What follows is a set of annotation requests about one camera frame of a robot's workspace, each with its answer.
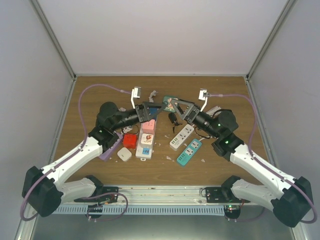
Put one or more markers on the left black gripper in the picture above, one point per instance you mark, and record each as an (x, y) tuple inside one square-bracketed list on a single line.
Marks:
[(139, 108)]

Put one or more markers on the white cube socket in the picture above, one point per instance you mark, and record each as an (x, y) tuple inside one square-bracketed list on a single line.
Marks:
[(146, 139)]

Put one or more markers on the dark green cube socket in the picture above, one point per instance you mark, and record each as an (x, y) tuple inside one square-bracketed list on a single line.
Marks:
[(169, 107)]

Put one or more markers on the teal power strip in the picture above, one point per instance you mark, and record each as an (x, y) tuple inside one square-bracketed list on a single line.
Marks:
[(189, 152)]

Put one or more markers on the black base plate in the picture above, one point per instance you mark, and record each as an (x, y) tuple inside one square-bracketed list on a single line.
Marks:
[(218, 194), (111, 198)]

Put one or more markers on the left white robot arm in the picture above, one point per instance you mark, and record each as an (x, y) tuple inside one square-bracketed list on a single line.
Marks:
[(101, 138)]

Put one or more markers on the red cube socket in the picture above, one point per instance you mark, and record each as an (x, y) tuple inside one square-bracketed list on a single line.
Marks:
[(130, 141)]

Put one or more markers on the white power strip green ports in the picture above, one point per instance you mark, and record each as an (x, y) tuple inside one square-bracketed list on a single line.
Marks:
[(181, 137)]

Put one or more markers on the purple power strip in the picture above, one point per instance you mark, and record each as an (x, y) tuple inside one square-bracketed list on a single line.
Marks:
[(106, 155)]

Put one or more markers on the blue cube socket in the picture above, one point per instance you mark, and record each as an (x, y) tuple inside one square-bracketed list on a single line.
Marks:
[(153, 107)]

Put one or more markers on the pink cube socket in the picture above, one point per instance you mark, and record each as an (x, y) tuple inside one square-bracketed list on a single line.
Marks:
[(149, 127)]

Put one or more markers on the long white power strip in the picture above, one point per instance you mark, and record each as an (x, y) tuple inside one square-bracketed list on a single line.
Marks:
[(143, 153)]

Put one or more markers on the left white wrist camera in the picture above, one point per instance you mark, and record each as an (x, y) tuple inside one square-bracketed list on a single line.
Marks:
[(135, 94)]

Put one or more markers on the black charger with cable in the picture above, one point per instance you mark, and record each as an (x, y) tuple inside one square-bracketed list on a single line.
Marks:
[(173, 119)]

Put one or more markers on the small white flat adapter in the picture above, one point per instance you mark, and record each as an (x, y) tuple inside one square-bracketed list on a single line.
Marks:
[(124, 154)]

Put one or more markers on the aluminium front rail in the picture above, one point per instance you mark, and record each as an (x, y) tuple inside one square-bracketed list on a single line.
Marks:
[(160, 193)]

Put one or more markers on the grey slotted cable duct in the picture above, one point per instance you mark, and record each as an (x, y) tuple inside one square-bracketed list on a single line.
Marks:
[(195, 210)]

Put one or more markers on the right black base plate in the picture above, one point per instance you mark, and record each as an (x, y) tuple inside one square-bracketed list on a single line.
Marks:
[(218, 194)]

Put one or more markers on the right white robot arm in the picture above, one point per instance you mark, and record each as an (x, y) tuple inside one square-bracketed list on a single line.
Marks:
[(289, 198)]

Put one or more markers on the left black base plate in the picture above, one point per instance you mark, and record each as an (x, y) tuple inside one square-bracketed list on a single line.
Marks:
[(111, 198)]

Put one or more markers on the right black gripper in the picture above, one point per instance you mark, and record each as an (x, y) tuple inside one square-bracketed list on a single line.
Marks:
[(189, 115)]

